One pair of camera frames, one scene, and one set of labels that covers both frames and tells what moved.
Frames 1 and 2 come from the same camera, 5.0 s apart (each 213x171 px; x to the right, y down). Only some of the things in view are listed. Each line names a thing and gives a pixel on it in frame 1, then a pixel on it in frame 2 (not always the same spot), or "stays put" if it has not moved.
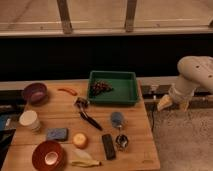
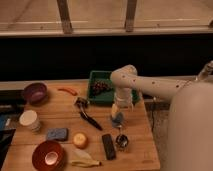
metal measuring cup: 117,119 stays put
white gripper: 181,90 to 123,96
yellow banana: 86,163 stays put
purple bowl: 36,93 stays put
